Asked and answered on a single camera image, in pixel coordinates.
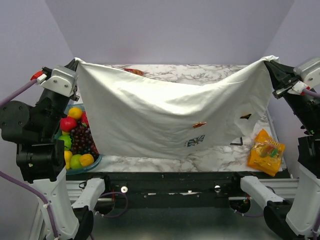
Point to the black square frame box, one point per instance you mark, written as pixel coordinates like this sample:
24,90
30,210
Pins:
237,142

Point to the yellow black square pin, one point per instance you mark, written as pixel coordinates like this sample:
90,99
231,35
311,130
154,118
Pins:
247,116

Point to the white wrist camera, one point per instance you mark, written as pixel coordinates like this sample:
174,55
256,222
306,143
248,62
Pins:
62,81
309,71

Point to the green toy watermelon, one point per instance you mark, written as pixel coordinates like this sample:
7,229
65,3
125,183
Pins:
68,141

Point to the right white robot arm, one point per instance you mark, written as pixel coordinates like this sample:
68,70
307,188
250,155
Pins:
300,219

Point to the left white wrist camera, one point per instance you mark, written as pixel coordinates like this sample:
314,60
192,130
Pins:
62,81

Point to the yellow candy bag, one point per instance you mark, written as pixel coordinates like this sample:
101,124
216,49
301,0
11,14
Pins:
266,154

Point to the red toy apple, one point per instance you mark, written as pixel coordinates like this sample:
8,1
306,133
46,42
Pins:
67,124

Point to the white garment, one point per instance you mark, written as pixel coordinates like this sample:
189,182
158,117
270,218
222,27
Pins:
134,116

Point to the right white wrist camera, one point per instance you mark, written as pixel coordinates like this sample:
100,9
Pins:
309,71

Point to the green toy lime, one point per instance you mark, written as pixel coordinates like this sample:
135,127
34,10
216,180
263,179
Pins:
75,162

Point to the orange toy fruit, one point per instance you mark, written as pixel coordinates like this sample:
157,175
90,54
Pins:
86,160

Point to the purple toy grapes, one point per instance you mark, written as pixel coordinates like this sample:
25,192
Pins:
82,141

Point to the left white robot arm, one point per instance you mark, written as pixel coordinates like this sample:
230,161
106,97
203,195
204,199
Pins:
30,118

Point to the teal plastic fruit bowl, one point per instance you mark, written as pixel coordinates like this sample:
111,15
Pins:
60,132

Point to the aluminium rail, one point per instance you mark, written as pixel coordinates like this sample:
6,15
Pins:
283,187

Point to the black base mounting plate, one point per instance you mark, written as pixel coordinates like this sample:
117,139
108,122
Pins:
172,189

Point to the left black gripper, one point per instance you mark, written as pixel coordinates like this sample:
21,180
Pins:
72,65

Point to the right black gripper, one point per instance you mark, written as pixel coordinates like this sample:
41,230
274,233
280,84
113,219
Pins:
281,75

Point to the pink toy dragon fruit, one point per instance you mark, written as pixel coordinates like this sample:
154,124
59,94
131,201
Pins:
84,120

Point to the red snack bag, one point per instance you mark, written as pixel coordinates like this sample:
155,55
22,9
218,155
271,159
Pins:
134,71

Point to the yellow toy pear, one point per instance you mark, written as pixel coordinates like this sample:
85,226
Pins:
67,157

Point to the yellow toy lemon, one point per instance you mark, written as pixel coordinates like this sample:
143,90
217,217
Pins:
75,113

